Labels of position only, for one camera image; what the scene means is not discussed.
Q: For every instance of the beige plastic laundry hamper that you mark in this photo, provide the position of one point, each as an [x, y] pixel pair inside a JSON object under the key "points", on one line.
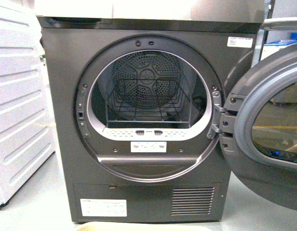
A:
{"points": [[111, 226]]}

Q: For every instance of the dark grey tumble dryer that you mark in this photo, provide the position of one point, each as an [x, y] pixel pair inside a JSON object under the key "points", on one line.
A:
{"points": [[89, 45]]}

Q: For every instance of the white instruction sticker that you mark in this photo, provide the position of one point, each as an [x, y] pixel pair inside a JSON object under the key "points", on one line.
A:
{"points": [[148, 146]]}

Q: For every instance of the grey door hinge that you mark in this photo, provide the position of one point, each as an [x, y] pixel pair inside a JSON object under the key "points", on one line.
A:
{"points": [[218, 109]]}

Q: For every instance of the white rating label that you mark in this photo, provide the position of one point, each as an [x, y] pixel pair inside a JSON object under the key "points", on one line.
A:
{"points": [[103, 207]]}

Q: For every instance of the round grey dryer door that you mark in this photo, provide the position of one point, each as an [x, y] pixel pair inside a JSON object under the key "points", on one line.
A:
{"points": [[259, 128]]}

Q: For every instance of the white QR code sticker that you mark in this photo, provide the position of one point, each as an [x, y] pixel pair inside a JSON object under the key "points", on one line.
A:
{"points": [[239, 42]]}

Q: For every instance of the white appliance side panel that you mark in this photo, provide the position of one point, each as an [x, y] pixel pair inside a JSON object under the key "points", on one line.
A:
{"points": [[26, 133]]}

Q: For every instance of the blue storage bin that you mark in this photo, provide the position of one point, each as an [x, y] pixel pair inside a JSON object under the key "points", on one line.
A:
{"points": [[284, 42]]}

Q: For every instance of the wire drying rack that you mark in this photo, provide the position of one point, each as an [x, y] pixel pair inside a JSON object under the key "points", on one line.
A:
{"points": [[164, 102]]}

